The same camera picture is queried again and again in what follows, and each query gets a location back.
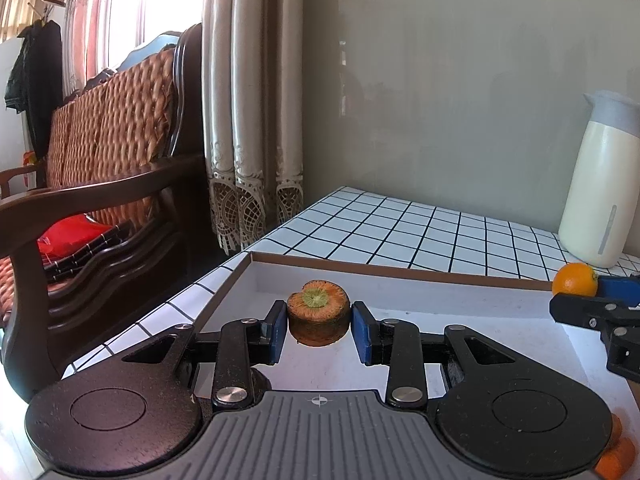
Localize dark hanging coat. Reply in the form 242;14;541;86
4;20;65;161

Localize dark striped cushion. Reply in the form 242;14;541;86
44;224;135;283

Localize cream thermos jug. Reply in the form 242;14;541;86
558;90;640;269

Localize window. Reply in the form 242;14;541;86
65;0;208;91

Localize orange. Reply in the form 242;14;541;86
551;262;599;298

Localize beige lace curtain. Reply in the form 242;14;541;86
201;0;306;256

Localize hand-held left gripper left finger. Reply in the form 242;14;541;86
121;301;290;409

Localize carrot pieces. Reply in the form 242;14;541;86
594;439;636;480

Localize wooden woven sofa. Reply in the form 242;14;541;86
0;22;223;403

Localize red plastic bag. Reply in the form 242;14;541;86
37;213;117;261

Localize carrot top piece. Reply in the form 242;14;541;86
286;280;352;347

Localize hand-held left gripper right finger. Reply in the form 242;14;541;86
351;301;518;409

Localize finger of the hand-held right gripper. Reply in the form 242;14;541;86
596;275;640;303
548;292;640;376

